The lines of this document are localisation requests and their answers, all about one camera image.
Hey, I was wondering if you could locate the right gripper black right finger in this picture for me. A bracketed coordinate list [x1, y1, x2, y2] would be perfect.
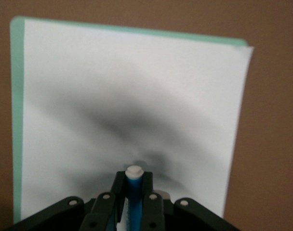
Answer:
[141, 170, 241, 231]

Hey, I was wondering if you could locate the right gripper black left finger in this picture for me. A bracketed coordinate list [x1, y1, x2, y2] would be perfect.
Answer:
[3, 170, 127, 231]

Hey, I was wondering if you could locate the blue marker with white cap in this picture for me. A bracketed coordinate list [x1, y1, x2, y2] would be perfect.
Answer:
[117, 165, 145, 231]

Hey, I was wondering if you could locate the mint green clipboard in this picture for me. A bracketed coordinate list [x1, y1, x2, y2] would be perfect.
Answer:
[10, 15, 249, 226]

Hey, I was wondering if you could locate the white paper sheet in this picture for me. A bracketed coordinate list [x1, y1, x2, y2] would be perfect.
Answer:
[20, 20, 255, 222]

